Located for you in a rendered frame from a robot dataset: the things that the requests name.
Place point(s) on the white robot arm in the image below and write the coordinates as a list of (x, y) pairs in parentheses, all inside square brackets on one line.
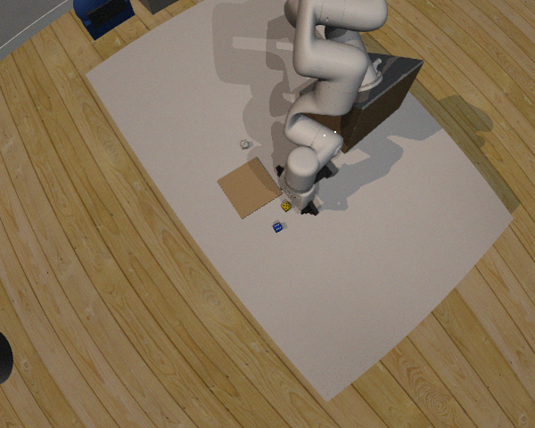
[(340, 62)]

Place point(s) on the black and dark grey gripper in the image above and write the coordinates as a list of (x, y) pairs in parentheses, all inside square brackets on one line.
[(300, 200)]

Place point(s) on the tan mat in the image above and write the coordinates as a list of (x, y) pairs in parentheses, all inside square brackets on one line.
[(249, 187)]

